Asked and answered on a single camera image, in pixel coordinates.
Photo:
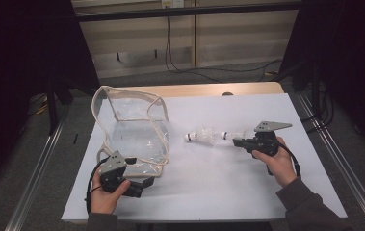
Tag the black horizontal bar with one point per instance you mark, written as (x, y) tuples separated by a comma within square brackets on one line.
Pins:
[(186, 11)]

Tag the transparent bag with beige trim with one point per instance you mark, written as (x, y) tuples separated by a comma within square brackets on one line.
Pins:
[(138, 141)]

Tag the white wall socket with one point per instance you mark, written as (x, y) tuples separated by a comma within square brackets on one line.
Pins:
[(173, 3)]

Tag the black curtain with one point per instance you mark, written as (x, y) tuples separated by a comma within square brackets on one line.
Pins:
[(356, 64), (16, 64)]

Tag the person's right hand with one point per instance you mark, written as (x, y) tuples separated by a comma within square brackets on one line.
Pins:
[(281, 166)]

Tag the aluminium floor rail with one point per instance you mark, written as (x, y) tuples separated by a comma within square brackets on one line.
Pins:
[(35, 179), (347, 173)]

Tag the dark round table grommet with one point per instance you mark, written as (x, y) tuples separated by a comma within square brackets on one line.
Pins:
[(228, 94)]

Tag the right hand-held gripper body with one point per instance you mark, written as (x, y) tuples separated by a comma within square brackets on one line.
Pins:
[(266, 141)]

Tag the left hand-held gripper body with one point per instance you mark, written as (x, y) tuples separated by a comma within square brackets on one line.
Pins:
[(112, 166)]

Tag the black metal stand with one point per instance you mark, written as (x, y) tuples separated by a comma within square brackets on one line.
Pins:
[(315, 96), (52, 109)]

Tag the person's left hand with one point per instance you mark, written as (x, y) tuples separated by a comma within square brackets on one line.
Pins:
[(104, 202)]

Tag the white shuttlecock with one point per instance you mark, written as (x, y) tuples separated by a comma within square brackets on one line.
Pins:
[(202, 136), (234, 136)]

